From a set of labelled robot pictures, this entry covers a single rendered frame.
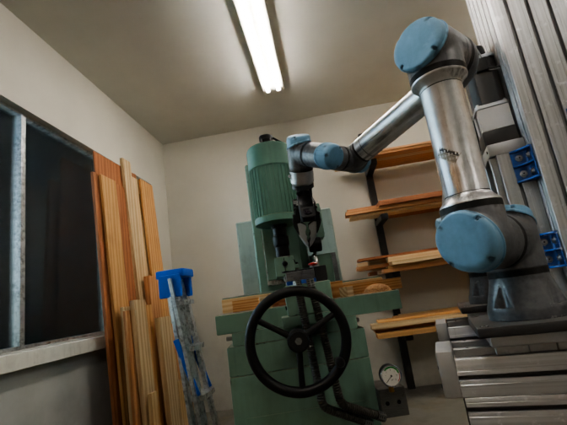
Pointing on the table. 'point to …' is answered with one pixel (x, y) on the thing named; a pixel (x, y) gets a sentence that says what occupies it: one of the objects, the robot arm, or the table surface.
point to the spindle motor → (270, 184)
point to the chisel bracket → (283, 266)
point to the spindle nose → (280, 239)
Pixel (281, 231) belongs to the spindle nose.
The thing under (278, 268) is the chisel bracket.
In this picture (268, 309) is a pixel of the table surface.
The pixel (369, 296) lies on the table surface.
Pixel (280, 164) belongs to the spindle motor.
